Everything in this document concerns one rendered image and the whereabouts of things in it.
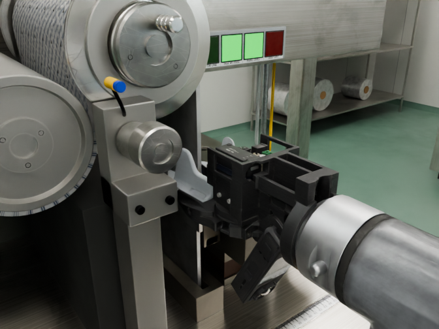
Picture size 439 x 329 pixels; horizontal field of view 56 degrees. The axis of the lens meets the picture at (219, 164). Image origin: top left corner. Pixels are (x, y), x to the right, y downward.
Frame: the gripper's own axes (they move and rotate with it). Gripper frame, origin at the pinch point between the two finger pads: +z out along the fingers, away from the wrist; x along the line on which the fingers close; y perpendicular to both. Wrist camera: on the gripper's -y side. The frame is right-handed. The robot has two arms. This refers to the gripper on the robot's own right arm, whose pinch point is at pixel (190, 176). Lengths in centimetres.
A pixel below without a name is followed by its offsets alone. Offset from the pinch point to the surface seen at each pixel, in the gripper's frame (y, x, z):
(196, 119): 7.7, 0.2, -2.0
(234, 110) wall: -88, -220, 264
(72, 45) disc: 16.6, 12.8, -2.6
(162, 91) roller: 11.6, 4.8, -2.9
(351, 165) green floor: -109, -240, 140
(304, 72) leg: -2, -71, 47
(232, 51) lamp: 9.0, -30.1, 29.9
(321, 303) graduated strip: -18.9, -13.4, -11.1
